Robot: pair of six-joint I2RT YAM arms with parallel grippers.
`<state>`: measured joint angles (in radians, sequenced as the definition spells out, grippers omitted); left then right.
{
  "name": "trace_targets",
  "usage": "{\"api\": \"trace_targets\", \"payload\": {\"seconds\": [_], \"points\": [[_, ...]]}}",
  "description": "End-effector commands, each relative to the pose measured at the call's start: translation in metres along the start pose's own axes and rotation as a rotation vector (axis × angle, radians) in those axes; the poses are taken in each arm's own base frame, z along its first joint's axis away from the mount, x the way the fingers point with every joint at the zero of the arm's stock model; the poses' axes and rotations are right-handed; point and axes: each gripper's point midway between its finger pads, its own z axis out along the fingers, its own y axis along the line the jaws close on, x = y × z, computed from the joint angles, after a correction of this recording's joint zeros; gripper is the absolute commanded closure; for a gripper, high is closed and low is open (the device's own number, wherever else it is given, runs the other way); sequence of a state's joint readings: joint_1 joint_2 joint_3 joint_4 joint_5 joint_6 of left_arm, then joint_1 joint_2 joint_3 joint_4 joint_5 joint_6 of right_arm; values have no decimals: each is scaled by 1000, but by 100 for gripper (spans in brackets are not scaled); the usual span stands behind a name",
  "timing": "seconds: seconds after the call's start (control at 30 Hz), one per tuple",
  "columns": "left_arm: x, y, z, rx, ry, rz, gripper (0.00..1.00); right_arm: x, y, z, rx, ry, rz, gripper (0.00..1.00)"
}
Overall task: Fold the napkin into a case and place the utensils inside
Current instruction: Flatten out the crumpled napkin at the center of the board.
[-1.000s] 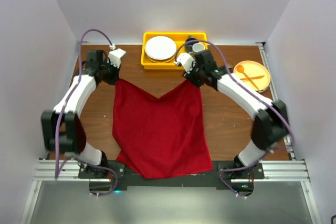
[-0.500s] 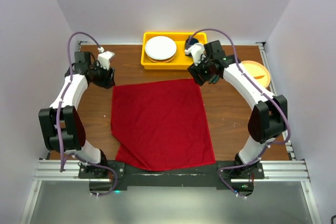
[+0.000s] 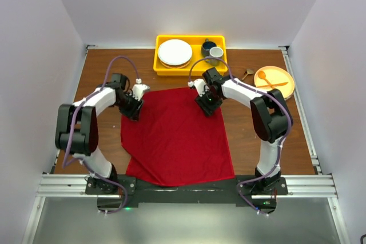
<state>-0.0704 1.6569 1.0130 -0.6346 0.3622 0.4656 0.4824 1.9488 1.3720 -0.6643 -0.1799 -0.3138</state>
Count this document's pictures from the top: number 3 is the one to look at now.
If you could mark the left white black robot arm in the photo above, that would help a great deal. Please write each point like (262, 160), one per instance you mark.
(77, 128)

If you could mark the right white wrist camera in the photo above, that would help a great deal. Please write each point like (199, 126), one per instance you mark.
(199, 85)

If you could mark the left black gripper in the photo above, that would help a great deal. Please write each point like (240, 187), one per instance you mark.
(133, 112)

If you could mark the orange wooden plate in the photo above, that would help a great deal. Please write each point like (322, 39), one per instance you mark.
(276, 75)

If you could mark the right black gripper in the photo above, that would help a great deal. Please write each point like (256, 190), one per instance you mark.
(207, 108)

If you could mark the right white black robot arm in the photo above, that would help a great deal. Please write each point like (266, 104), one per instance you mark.
(272, 121)

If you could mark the red cloth napkin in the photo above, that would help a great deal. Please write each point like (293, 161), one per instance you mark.
(174, 144)

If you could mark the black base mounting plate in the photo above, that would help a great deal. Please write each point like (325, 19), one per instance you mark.
(262, 194)

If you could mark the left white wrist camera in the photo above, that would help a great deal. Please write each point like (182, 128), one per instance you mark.
(138, 91)

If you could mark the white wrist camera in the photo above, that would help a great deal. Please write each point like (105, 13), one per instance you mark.
(199, 85)
(138, 91)

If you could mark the grey white mug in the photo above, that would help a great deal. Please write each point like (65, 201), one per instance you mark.
(215, 54)

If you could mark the orange wooden knife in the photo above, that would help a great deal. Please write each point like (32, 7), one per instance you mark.
(273, 85)

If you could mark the yellow plastic bin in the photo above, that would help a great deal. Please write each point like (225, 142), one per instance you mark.
(195, 42)

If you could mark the brass spoon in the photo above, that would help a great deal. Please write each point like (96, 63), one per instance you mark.
(247, 73)

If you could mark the orange wooden spoon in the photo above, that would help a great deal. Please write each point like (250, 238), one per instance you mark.
(262, 75)

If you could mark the wooden plate under white plate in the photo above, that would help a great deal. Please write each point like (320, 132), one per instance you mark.
(171, 66)

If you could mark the dark blue mug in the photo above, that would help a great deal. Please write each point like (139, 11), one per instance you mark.
(206, 47)

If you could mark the aluminium frame rail right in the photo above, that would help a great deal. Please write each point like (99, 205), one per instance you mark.
(296, 95)

